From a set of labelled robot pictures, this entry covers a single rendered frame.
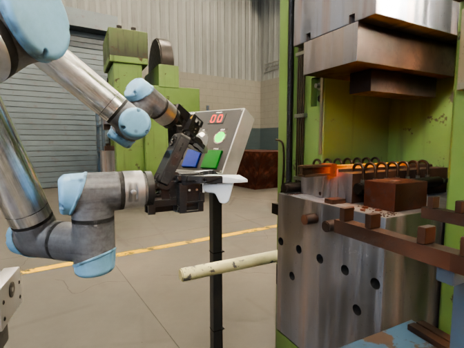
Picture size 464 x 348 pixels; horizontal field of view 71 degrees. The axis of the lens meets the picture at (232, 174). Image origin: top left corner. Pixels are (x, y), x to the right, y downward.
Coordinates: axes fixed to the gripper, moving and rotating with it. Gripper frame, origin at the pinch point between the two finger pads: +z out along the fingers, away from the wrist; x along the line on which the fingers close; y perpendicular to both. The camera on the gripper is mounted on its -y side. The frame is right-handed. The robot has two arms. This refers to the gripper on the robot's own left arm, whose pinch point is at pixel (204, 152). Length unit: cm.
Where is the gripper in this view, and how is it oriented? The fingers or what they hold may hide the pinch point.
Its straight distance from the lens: 117.5
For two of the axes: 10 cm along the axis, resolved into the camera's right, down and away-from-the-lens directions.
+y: 3.0, -9.0, 3.1
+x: -8.0, -0.6, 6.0
